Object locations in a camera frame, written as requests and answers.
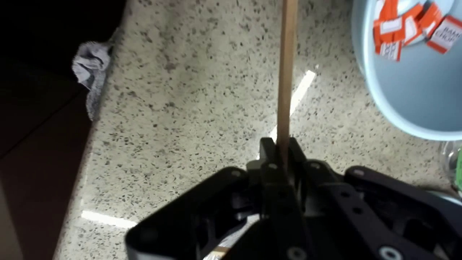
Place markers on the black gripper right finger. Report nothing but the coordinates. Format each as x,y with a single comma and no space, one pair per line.
365,211

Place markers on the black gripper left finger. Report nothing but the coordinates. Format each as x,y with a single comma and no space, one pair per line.
225,225

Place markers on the wooden chopstick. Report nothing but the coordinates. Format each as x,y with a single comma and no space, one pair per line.
287,72

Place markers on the light blue bowl with packets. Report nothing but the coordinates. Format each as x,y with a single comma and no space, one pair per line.
413,95

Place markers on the white clear spray bottle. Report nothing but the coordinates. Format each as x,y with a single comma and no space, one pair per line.
455,166

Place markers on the orange white sauce packet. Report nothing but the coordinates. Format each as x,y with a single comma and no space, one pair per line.
430,17
445,35
412,23
391,49
388,27

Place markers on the grey crumpled cloth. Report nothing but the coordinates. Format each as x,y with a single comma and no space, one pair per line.
93,66

